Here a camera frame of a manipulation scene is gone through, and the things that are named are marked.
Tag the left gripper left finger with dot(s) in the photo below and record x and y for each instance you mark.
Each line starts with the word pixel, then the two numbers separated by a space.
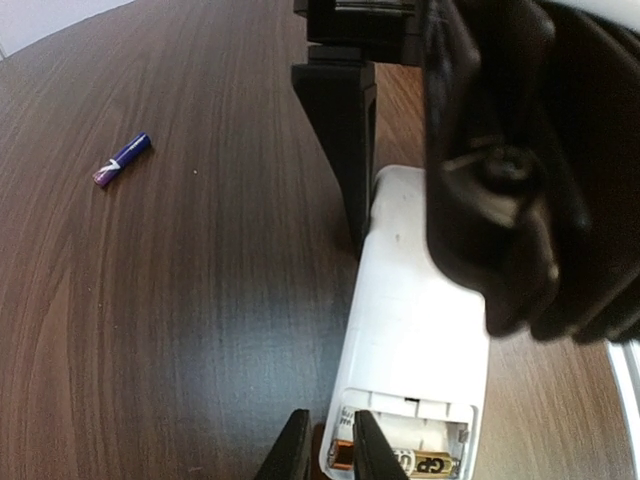
pixel 290 455

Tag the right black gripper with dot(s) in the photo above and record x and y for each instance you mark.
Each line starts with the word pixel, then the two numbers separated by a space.
pixel 337 88

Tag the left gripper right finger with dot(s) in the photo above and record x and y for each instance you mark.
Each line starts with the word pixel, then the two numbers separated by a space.
pixel 373 456

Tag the gold AAA battery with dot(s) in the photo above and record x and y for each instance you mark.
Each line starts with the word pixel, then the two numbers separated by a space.
pixel 416 464

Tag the white remote control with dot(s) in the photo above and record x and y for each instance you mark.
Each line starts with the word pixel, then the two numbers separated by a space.
pixel 416 350

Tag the purple AAA battery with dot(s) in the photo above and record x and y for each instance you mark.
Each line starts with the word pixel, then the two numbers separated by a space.
pixel 116 164

